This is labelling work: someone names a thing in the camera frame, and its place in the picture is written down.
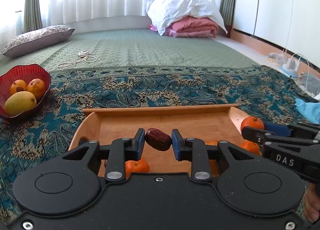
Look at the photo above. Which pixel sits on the small tangerine on tray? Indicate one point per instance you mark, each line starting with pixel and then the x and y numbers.
pixel 140 166

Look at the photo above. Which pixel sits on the orange tangerine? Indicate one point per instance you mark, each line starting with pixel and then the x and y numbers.
pixel 252 147

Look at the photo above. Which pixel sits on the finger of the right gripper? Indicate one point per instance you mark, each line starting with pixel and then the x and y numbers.
pixel 277 129
pixel 254 135

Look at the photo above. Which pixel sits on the dark red date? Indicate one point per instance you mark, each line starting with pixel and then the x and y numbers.
pixel 157 139

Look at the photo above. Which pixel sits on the pink folded blanket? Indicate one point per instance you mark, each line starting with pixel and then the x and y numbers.
pixel 191 27

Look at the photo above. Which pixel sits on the grey floral pillow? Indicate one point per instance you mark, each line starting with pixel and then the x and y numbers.
pixel 37 39

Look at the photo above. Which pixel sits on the orange fruit in bowl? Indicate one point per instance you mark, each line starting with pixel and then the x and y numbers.
pixel 17 86

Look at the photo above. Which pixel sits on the large brownish orange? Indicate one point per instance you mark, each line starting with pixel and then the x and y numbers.
pixel 212 155

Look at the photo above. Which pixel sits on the white pillow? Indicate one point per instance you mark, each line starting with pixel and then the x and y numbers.
pixel 163 13

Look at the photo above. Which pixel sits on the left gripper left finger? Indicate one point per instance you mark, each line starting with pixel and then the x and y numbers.
pixel 122 150

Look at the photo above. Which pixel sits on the teal paisley blanket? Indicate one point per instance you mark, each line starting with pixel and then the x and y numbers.
pixel 258 90

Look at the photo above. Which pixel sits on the green quilted mat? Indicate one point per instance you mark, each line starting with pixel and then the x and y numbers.
pixel 133 47

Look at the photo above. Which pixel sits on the tangerine with stem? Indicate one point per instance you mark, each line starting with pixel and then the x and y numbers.
pixel 253 122

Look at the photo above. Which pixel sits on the yellow mango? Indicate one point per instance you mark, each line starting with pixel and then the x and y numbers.
pixel 19 102

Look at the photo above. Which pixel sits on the white charger with cables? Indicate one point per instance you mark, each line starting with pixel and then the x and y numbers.
pixel 293 66

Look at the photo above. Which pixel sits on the light blue cloth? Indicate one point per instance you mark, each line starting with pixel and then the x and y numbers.
pixel 310 111

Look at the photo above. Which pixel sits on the reddish fruit in bowl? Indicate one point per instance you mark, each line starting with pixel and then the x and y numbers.
pixel 37 87

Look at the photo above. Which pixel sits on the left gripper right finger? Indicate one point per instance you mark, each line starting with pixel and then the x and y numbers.
pixel 193 150

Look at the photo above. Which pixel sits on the wooden serving tray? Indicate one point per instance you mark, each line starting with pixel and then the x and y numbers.
pixel 211 123

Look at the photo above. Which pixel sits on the right hand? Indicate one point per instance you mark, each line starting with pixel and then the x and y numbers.
pixel 312 204

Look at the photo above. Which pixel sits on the green curtain middle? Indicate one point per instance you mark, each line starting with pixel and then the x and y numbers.
pixel 31 16

